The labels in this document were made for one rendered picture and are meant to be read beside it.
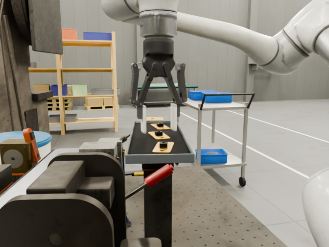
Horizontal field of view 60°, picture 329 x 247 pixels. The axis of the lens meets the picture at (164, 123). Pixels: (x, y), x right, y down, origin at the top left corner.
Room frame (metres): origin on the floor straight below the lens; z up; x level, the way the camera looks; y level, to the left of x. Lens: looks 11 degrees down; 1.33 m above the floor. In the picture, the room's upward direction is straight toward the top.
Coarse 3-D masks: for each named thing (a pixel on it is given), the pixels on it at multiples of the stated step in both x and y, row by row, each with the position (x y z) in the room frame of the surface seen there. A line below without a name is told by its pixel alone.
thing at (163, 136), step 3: (150, 132) 0.75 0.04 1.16; (153, 132) 0.75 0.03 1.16; (156, 132) 0.71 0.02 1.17; (159, 132) 0.71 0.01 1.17; (162, 132) 0.72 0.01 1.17; (150, 135) 0.73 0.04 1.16; (153, 135) 0.71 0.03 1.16; (156, 135) 0.71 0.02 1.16; (159, 135) 0.71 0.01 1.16; (162, 135) 0.71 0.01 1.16; (165, 135) 0.71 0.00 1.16; (156, 138) 0.68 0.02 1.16; (159, 138) 0.68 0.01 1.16; (162, 138) 0.68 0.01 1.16; (165, 138) 0.68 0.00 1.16; (168, 138) 0.68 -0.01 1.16
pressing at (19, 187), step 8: (56, 152) 1.10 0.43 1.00; (64, 152) 1.10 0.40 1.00; (40, 160) 1.01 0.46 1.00; (48, 160) 1.00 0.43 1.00; (32, 168) 0.93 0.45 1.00; (40, 168) 0.92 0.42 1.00; (24, 176) 0.84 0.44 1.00; (32, 176) 0.84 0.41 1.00; (16, 184) 0.78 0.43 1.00; (24, 184) 0.78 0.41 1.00; (8, 192) 0.73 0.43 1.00; (16, 192) 0.73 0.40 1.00; (24, 192) 0.73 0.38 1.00; (0, 200) 0.68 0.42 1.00; (8, 200) 0.68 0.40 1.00
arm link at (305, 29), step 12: (312, 0) 0.96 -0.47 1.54; (324, 0) 0.92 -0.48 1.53; (300, 12) 0.98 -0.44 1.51; (312, 12) 0.92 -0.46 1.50; (324, 12) 0.89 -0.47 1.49; (288, 24) 1.00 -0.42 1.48; (300, 24) 0.94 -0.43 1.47; (312, 24) 0.90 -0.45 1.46; (324, 24) 0.87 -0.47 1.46; (288, 36) 0.97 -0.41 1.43; (300, 36) 0.94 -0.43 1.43; (312, 36) 0.89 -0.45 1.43; (324, 36) 0.86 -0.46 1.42; (300, 48) 0.96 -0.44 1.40; (312, 48) 0.91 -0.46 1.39; (324, 48) 0.84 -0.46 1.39; (324, 60) 0.85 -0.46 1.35
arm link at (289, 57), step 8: (280, 32) 1.01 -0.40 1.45; (280, 40) 0.99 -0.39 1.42; (288, 40) 0.97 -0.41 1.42; (280, 48) 0.97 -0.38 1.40; (288, 48) 0.97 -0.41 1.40; (296, 48) 0.96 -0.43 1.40; (280, 56) 0.97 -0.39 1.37; (288, 56) 0.97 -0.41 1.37; (296, 56) 0.97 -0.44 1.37; (304, 56) 0.98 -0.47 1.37; (272, 64) 0.98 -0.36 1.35; (280, 64) 0.99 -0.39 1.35; (288, 64) 0.99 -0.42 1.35; (296, 64) 1.01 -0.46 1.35; (272, 72) 1.03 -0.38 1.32; (280, 72) 1.03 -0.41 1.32; (288, 72) 1.04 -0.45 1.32
